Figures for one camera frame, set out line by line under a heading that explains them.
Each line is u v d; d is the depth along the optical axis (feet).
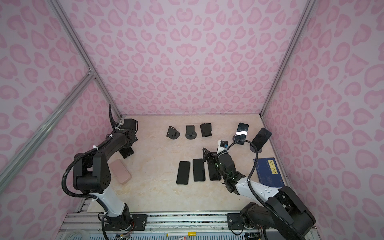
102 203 1.80
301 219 1.37
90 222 2.46
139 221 2.41
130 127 2.48
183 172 2.97
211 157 2.45
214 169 3.21
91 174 1.58
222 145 2.36
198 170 2.98
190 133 3.41
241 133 3.31
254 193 1.60
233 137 3.50
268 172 2.92
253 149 3.28
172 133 3.40
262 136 3.04
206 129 3.52
